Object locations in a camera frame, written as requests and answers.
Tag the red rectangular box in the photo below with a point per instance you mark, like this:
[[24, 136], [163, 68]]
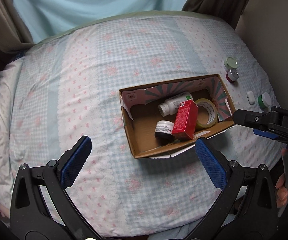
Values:
[[185, 121]]

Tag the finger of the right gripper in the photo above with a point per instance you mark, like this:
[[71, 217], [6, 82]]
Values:
[[251, 119], [265, 134]]

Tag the yellow tape roll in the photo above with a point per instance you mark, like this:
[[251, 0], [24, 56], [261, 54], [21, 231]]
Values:
[[207, 114]]

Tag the green white jar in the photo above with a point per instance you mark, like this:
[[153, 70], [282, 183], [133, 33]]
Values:
[[264, 100]]

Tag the cardboard box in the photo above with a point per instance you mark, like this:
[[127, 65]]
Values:
[[168, 117]]

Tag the white earbuds case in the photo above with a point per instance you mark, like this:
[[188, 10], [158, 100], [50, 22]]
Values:
[[251, 98]]

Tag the silver lid red jar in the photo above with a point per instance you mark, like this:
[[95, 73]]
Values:
[[232, 75]]

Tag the pale green lid jar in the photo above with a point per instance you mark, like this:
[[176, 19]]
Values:
[[230, 63]]

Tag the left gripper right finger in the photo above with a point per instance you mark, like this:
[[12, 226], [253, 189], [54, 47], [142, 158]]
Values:
[[246, 205]]

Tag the small black white jar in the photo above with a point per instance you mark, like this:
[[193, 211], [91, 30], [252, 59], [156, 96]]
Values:
[[163, 130]]

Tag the person's right hand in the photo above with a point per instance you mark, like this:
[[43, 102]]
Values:
[[282, 192]]

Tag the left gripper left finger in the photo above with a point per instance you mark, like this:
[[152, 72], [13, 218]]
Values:
[[40, 205]]

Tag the white pill bottle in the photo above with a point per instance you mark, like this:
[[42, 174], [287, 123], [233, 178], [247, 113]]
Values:
[[171, 105]]

